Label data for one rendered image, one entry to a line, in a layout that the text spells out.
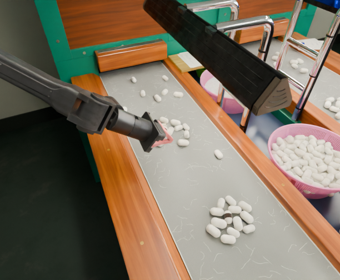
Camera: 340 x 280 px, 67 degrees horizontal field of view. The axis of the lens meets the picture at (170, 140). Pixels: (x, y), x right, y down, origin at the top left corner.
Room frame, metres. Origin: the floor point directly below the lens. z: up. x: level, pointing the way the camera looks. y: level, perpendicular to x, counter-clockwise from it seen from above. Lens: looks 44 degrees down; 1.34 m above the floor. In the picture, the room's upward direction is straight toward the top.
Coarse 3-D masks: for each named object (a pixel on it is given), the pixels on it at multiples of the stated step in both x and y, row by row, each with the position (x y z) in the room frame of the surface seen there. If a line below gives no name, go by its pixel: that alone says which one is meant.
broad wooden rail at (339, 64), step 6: (282, 36) 1.38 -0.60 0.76; (294, 36) 1.38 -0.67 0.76; (300, 36) 1.38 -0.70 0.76; (294, 48) 1.27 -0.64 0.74; (306, 54) 1.20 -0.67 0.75; (330, 54) 1.16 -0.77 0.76; (336, 54) 1.16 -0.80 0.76; (330, 60) 1.11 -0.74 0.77; (336, 60) 1.11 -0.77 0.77; (324, 66) 1.09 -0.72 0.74; (330, 66) 1.07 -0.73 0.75; (336, 66) 1.05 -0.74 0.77; (336, 72) 1.03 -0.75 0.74
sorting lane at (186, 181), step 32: (160, 64) 1.11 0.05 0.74; (128, 96) 0.86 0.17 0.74; (160, 96) 0.86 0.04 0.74; (192, 128) 0.66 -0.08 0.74; (160, 160) 0.52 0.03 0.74; (192, 160) 0.52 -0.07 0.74; (224, 160) 0.52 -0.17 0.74; (160, 192) 0.40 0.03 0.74; (192, 192) 0.40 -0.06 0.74; (224, 192) 0.40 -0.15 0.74; (256, 192) 0.40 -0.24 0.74; (192, 224) 0.31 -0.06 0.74; (256, 224) 0.31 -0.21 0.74; (288, 224) 0.31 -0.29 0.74; (192, 256) 0.23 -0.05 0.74; (224, 256) 0.23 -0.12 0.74; (256, 256) 0.23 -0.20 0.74; (288, 256) 0.23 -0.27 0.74; (320, 256) 0.23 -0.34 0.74
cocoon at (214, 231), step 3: (210, 225) 0.30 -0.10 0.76; (207, 228) 0.29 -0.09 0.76; (210, 228) 0.29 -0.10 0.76; (213, 228) 0.29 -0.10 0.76; (216, 228) 0.29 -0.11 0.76; (207, 231) 0.29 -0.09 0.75; (210, 231) 0.28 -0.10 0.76; (213, 231) 0.28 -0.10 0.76; (216, 231) 0.28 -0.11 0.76; (219, 231) 0.28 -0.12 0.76; (213, 234) 0.28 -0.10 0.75; (216, 234) 0.27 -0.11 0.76; (219, 234) 0.28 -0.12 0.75; (216, 237) 0.27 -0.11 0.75
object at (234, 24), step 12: (216, 0) 0.75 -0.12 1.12; (228, 0) 0.77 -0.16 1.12; (180, 12) 0.72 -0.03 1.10; (216, 24) 0.58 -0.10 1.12; (228, 24) 0.59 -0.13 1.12; (240, 24) 0.60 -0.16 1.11; (252, 24) 0.61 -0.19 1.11; (264, 24) 0.63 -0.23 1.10; (228, 36) 0.78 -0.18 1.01; (264, 36) 0.64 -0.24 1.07; (264, 48) 0.64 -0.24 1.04; (264, 60) 0.63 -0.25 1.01
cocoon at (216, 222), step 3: (213, 219) 0.31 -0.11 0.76; (216, 219) 0.31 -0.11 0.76; (219, 219) 0.31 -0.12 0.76; (222, 219) 0.31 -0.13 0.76; (213, 222) 0.30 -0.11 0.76; (216, 222) 0.30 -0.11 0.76; (219, 222) 0.30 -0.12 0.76; (222, 222) 0.30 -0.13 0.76; (225, 222) 0.30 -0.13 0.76; (213, 225) 0.30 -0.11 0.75; (216, 225) 0.30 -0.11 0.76; (219, 225) 0.30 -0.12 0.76; (222, 225) 0.30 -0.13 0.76; (225, 225) 0.30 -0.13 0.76; (222, 228) 0.29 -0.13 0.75
